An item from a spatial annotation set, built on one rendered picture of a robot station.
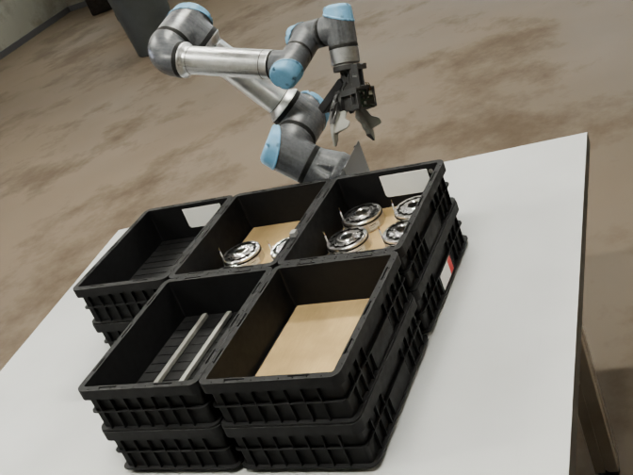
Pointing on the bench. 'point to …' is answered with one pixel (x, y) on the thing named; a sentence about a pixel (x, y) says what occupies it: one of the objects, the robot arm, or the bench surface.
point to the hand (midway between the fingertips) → (352, 144)
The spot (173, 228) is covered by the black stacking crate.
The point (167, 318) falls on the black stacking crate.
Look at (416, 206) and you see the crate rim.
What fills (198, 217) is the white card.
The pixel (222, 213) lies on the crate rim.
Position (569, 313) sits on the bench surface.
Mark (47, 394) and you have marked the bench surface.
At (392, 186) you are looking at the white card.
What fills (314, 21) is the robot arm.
